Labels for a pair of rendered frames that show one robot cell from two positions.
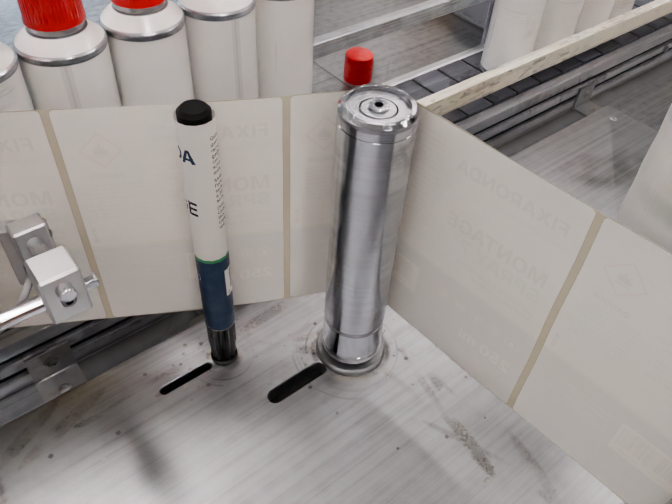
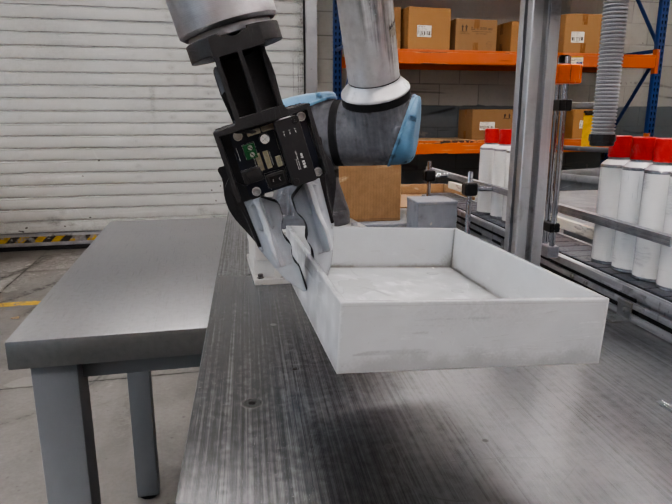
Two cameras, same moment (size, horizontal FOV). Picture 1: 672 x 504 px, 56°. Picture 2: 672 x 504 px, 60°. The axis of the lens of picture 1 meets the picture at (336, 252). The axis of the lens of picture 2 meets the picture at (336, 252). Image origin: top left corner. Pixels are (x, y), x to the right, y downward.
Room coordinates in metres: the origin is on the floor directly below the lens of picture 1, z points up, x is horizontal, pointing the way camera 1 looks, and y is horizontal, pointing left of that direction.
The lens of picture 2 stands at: (0.31, 1.09, 1.12)
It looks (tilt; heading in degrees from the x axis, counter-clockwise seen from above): 13 degrees down; 303
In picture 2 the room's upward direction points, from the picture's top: straight up
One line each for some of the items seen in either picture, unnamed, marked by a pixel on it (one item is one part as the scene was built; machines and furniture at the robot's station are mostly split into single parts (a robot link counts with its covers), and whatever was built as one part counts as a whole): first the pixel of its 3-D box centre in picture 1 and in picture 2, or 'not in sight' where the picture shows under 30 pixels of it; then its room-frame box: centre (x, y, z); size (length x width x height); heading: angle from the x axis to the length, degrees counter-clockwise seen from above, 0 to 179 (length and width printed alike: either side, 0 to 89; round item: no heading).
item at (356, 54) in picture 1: (358, 65); not in sight; (0.68, -0.01, 0.85); 0.03 x 0.03 x 0.03
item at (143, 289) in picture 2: not in sight; (295, 258); (1.06, 0.09, 0.81); 0.90 x 0.90 x 0.04; 46
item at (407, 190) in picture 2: not in sight; (422, 195); (1.14, -0.74, 0.85); 0.30 x 0.26 x 0.04; 132
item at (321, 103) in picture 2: not in sight; (309, 132); (0.93, 0.21, 1.09); 0.13 x 0.12 x 0.14; 17
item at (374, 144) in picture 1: (361, 249); not in sight; (0.25, -0.01, 0.97); 0.05 x 0.05 x 0.19
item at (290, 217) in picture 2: not in sight; (308, 196); (0.94, 0.22, 0.97); 0.15 x 0.15 x 0.10
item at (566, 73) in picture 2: not in sight; (573, 159); (0.51, 0.05, 1.05); 0.10 x 0.04 x 0.33; 42
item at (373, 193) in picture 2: not in sight; (345, 163); (1.17, -0.28, 0.99); 0.30 x 0.24 x 0.27; 132
